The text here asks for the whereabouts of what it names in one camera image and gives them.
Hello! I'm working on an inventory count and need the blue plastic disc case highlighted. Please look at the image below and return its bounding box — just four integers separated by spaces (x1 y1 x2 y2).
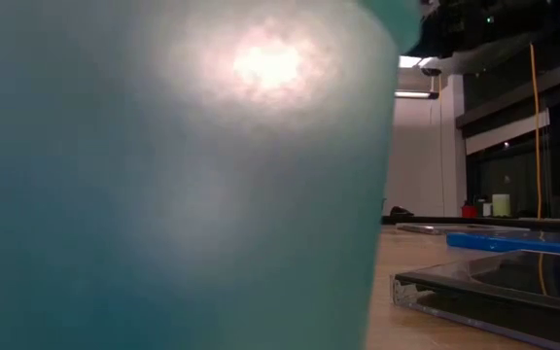
445 229 560 258

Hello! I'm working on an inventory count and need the thin grey hanging cable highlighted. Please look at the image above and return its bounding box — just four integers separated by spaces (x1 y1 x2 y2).
437 75 446 218

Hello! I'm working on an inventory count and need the clear black CD jewel case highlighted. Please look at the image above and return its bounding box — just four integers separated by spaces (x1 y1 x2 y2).
390 249 560 350
395 223 532 236

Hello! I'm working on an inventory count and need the white banner strip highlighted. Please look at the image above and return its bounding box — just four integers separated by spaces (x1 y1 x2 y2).
464 109 551 156

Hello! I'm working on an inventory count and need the small ceiling light strip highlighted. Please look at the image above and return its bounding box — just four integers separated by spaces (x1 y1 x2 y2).
394 90 439 100

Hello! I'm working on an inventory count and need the black aluminium table frame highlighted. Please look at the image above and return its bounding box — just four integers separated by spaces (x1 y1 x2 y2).
380 215 560 233

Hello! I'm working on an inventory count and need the long ceiling light panel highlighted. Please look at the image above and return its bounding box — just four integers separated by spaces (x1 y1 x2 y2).
398 54 438 69

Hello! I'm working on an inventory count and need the translucent teal plastic cup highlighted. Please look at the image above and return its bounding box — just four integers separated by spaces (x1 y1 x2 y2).
0 0 423 350

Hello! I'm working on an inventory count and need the white cup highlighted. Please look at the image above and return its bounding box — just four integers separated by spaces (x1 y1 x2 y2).
491 193 511 218

